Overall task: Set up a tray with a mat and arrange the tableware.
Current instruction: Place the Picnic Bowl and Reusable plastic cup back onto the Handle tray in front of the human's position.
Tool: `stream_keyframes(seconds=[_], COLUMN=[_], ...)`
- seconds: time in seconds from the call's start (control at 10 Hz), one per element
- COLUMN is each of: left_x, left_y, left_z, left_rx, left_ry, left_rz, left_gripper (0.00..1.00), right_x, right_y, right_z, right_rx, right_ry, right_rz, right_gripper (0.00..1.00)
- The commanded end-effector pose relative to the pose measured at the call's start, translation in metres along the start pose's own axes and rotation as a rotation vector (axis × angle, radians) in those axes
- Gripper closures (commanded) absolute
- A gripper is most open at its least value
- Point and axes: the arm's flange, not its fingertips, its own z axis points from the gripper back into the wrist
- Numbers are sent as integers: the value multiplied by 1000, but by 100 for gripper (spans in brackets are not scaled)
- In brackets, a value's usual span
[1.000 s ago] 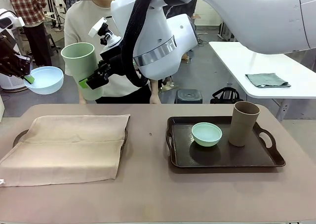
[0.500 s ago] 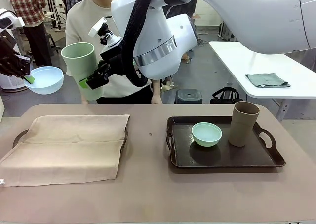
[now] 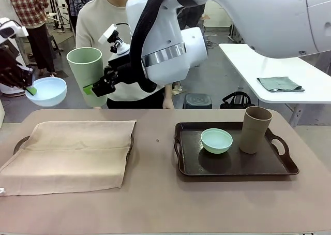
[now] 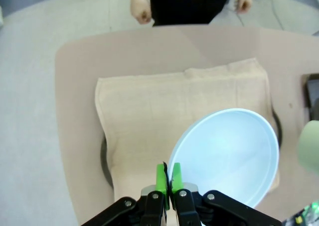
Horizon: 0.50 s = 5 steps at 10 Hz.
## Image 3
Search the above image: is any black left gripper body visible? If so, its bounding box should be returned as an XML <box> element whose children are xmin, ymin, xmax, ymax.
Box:
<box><xmin>0</xmin><ymin>61</ymin><xmax>35</xmax><ymax>89</ymax></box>

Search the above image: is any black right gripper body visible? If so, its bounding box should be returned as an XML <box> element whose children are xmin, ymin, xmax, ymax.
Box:
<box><xmin>108</xmin><ymin>55</ymin><xmax>134</xmax><ymax>85</ymax></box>

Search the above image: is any pale blue bowl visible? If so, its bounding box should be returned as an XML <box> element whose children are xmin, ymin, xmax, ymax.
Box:
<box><xmin>25</xmin><ymin>77</ymin><xmax>68</xmax><ymax>107</ymax></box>

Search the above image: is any tall light green cup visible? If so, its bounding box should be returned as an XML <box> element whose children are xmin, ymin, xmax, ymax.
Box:
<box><xmin>66</xmin><ymin>47</ymin><xmax>109</xmax><ymax>108</ymax></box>

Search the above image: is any beige cloth mat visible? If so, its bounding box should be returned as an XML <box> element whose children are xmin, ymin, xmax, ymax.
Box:
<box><xmin>0</xmin><ymin>120</ymin><xmax>137</xmax><ymax>196</ymax></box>

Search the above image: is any mint green bowl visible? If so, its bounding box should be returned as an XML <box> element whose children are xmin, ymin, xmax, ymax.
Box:
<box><xmin>201</xmin><ymin>128</ymin><xmax>233</xmax><ymax>155</ymax></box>

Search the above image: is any tall brown cup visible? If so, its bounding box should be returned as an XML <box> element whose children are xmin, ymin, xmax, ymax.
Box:
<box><xmin>239</xmin><ymin>106</ymin><xmax>273</xmax><ymax>154</ymax></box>

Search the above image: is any teal cloth mat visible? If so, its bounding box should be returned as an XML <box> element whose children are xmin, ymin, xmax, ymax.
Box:
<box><xmin>257</xmin><ymin>76</ymin><xmax>305</xmax><ymax>93</ymax></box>

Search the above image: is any dark brown tray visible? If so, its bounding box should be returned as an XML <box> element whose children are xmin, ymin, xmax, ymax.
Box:
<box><xmin>173</xmin><ymin>121</ymin><xmax>300</xmax><ymax>176</ymax></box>
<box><xmin>13</xmin><ymin>131</ymin><xmax>135</xmax><ymax>155</ymax></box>

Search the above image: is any person in cream sweatshirt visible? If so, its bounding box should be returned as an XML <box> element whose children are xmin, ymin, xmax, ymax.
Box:
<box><xmin>76</xmin><ymin>0</ymin><xmax>174</xmax><ymax>109</ymax></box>

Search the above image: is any person in red plaid shirt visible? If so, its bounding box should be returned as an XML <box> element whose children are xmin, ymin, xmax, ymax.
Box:
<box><xmin>5</xmin><ymin>0</ymin><xmax>56</xmax><ymax>77</ymax></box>

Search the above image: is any grey plastic stool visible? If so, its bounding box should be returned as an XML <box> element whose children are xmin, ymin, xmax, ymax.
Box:
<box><xmin>183</xmin><ymin>93</ymin><xmax>213</xmax><ymax>109</ymax></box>

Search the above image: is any black bag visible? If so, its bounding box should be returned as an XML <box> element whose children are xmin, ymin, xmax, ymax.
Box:
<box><xmin>220</xmin><ymin>91</ymin><xmax>255</xmax><ymax>109</ymax></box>

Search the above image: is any white side table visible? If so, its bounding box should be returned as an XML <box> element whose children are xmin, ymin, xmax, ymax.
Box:
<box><xmin>218</xmin><ymin>43</ymin><xmax>331</xmax><ymax>127</ymax></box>

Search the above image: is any black corrugated cable hose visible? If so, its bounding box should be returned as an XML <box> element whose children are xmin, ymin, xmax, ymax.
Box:
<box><xmin>129</xmin><ymin>0</ymin><xmax>169</xmax><ymax>93</ymax></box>

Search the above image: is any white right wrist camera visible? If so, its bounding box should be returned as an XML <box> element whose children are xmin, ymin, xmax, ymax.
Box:
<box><xmin>98</xmin><ymin>23</ymin><xmax>131</xmax><ymax>56</ymax></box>

